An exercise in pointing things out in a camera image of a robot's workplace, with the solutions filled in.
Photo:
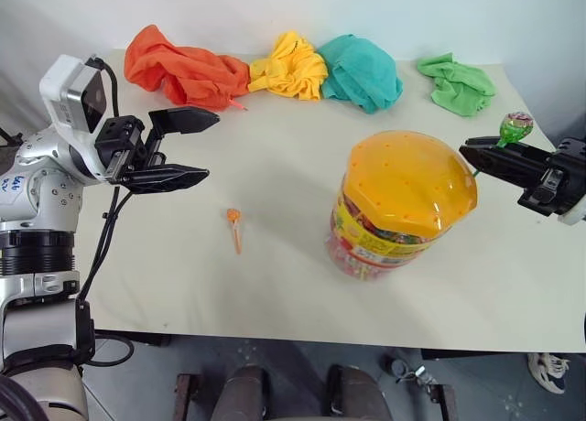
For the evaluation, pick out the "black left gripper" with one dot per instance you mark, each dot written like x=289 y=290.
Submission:
x=120 y=137

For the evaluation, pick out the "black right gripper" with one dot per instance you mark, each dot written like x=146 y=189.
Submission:
x=565 y=174

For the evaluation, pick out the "green lollipop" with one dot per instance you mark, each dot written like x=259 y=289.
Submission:
x=515 y=126

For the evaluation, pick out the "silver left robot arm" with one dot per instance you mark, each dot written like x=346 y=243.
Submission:
x=41 y=311

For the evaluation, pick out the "yellow perforated jar lid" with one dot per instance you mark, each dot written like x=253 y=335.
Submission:
x=407 y=178

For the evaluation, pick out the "clear plastic lollipop jar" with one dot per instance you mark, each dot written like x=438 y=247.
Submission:
x=366 y=251

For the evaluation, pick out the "pink lollipop stick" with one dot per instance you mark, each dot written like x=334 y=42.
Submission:
x=239 y=104

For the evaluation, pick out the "orange crumpled cloth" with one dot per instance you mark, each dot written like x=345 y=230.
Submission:
x=183 y=68

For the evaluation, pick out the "orange wrapped lollipop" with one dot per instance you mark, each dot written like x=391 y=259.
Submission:
x=233 y=215

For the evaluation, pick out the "light green crumpled cloth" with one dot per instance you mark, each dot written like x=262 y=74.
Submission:
x=462 y=84

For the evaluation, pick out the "yellow crumpled cloth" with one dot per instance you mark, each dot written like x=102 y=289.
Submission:
x=293 y=68

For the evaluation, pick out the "teal crumpled cloth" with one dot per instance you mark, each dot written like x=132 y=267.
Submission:
x=361 y=73

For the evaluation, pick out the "white and navy sneaker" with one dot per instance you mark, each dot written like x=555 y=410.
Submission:
x=549 y=373

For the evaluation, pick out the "black round clamp knob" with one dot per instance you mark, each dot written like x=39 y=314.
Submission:
x=399 y=367

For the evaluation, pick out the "dark rounded brown shape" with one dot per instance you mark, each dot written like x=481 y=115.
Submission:
x=359 y=393
x=245 y=393

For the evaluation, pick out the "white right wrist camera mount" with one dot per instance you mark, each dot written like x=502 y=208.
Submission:
x=578 y=215

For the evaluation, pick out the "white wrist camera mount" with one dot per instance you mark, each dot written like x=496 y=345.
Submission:
x=578 y=215
x=59 y=80

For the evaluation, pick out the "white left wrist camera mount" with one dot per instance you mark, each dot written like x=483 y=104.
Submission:
x=59 y=80

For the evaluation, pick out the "rusty metal bracket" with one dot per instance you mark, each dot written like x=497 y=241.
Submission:
x=187 y=396
x=444 y=402

